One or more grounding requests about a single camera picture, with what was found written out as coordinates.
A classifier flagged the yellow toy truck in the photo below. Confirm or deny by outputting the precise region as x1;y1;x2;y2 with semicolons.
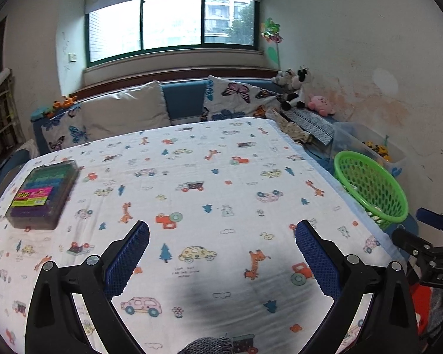
365;140;392;162

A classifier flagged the purple butterfly print pillow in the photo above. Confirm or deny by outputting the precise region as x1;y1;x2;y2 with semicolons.
201;76;285;122

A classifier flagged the green plastic basket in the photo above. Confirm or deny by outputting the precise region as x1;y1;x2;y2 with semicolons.
334;150;408;229

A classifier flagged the blue butterfly print pillow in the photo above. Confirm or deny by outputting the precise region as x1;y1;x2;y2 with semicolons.
40;105;93;153

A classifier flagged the person's right forearm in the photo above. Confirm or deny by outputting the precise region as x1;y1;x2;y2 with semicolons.
426;286;443;340

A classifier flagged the green framed window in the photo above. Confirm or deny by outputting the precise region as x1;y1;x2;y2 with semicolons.
86;0;261;65

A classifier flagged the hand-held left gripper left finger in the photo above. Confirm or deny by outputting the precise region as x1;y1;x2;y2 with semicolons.
25;220;150;354

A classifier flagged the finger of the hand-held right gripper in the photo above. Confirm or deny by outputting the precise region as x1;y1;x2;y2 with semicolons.
391;227;434;258
417;208;443;230

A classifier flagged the metal shelf rack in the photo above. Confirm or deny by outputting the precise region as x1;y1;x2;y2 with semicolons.
0;68;23;148

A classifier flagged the orange toy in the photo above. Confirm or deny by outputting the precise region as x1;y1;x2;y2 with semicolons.
52;95;78;110

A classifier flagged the beige patterned cloth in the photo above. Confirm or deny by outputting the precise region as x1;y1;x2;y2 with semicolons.
269;109;314;144

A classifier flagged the black white cow plush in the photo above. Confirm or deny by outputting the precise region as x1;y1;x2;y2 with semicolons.
281;66;314;110

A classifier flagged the grey white plush toy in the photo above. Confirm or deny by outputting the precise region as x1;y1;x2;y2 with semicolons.
271;69;296;87

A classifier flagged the colourful pinwheel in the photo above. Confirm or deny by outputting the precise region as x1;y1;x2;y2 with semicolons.
260;18;283;71

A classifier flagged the pink plush toy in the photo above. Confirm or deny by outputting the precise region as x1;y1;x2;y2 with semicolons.
308;95;335;112

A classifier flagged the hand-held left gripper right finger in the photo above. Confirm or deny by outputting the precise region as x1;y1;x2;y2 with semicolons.
295;219;419;354

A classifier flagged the red plastic stool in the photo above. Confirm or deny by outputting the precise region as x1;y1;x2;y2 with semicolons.
408;265;434;336

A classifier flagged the blue white striped cloth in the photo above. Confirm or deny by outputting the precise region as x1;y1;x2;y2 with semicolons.
286;109;336;145

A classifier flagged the teal toy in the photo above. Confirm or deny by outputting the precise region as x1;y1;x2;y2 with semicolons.
31;107;56;120

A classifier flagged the clear plastic storage bin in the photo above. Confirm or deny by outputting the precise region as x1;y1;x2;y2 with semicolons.
330;122;407;176

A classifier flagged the white pillow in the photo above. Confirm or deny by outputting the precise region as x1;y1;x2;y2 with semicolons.
76;80;170;142

